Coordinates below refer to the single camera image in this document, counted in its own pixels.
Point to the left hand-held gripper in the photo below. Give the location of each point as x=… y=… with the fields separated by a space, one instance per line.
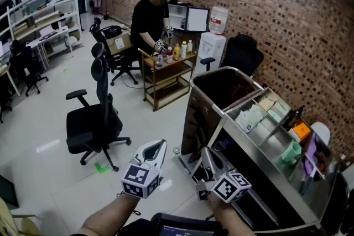
x=138 y=178

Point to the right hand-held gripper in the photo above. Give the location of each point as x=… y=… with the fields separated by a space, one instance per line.
x=229 y=188

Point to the steel housekeeping cart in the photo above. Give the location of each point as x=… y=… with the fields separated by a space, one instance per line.
x=262 y=157

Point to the person's left forearm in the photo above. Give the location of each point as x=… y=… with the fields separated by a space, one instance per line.
x=110 y=215

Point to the person's right forearm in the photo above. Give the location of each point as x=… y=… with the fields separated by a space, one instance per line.
x=229 y=218

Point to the brown fabric laundry hamper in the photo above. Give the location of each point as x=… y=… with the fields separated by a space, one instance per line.
x=336 y=201
x=221 y=85

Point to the blue bottle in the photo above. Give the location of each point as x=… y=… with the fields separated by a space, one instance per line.
x=225 y=143

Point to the green floor tape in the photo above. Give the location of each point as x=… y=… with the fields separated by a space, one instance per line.
x=101 y=168

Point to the white plastic bag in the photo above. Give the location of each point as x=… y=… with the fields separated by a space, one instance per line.
x=249 y=118

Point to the black office chair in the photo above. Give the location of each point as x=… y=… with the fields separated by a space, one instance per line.
x=98 y=33
x=94 y=124
x=25 y=63
x=242 y=53

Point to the black chest-worn screen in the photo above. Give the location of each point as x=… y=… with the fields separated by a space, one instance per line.
x=185 y=226

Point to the person's black shirt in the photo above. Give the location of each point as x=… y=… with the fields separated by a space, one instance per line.
x=135 y=228

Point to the green cup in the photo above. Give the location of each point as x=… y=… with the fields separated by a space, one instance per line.
x=291 y=153

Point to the beige paper packets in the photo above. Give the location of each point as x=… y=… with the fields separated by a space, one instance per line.
x=266 y=103

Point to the pale green packets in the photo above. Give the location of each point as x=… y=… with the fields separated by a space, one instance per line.
x=278 y=113

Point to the wooden trolley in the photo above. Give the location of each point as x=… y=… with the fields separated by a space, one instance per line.
x=168 y=73

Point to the orange box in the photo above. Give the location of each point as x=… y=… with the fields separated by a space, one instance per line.
x=301 y=131

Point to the dark glass bottle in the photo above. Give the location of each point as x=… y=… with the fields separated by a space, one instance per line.
x=294 y=117

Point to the purple drink can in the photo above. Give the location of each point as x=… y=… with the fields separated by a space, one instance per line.
x=159 y=61

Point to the purple cloth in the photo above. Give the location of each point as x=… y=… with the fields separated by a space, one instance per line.
x=311 y=152

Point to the red drink bottle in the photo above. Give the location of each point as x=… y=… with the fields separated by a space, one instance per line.
x=169 y=55

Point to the orange drink bottle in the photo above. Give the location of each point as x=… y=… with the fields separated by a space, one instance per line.
x=177 y=52

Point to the brown cloth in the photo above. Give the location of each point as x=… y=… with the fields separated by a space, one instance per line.
x=322 y=156

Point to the yellow drink bottle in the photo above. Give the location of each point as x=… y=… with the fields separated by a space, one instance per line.
x=184 y=50

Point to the white plastic chair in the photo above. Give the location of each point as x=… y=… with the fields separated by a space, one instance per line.
x=322 y=131

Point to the white drink bottle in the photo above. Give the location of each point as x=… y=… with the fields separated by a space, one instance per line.
x=189 y=46

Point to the cardboard box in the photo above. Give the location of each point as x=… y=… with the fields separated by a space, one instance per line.
x=119 y=44

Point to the white water dispenser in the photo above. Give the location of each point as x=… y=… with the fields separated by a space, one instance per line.
x=211 y=49

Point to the black bag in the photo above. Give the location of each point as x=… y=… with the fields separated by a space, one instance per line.
x=112 y=31

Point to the black mini fridge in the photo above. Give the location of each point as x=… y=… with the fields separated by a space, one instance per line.
x=193 y=19

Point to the yellow wooden chair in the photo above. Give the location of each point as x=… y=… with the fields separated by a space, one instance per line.
x=27 y=226

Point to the clear water jug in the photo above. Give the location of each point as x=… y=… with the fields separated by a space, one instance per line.
x=218 y=19

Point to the white desk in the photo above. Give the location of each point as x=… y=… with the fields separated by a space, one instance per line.
x=52 y=34

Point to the black floor stand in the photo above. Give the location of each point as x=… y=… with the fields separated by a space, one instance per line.
x=106 y=2

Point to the white shelving unit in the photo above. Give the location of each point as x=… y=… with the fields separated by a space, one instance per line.
x=75 y=2

